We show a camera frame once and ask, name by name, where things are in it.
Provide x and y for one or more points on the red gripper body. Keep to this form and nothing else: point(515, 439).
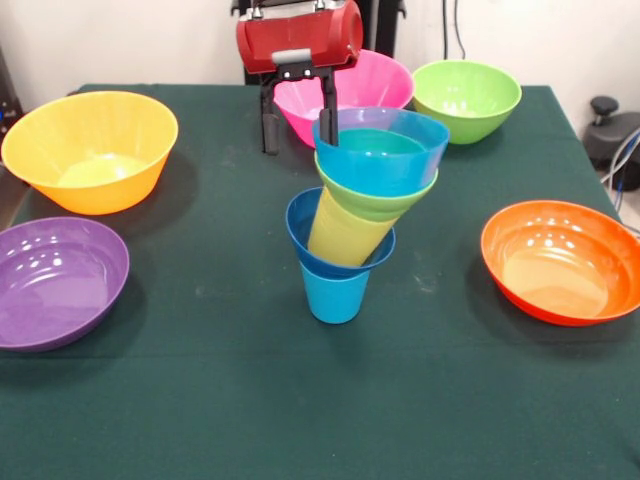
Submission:
point(300, 42)

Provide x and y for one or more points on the small green plastic bowl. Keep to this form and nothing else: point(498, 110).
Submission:
point(375, 205)

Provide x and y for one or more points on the shallow orange plastic bowl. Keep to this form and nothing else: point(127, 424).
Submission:
point(560, 265)

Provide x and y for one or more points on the large yellow plastic bowl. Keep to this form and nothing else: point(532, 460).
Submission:
point(90, 135)

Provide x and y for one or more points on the large green plastic bowl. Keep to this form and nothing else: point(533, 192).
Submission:
point(465, 95)

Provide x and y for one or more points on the light blue plastic cup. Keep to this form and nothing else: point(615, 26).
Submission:
point(335, 300)

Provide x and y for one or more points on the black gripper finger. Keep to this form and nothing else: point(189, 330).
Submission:
point(329, 110)
point(270, 120)

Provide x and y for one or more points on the black equipment box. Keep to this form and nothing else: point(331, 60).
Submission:
point(7, 100)

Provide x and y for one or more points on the translucent light blue bowl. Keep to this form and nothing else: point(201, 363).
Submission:
point(380, 170)

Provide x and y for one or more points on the translucent yellow plastic cup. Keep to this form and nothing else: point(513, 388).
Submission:
point(345, 240)

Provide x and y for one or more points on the large pink plastic bowl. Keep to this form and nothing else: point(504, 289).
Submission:
point(375, 80)

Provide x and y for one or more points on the small dark blue bowl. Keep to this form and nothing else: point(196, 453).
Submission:
point(300, 225)

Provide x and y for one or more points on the dark green tablecloth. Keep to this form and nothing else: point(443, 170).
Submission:
point(320, 400)

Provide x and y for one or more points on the black knob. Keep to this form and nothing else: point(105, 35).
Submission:
point(604, 106)

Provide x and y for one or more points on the shallow purple plastic bowl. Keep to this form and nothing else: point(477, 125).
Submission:
point(55, 285)

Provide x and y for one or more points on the black round base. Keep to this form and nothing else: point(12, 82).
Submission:
point(617, 135)

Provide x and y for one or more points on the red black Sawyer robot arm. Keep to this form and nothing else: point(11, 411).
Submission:
point(290, 6)

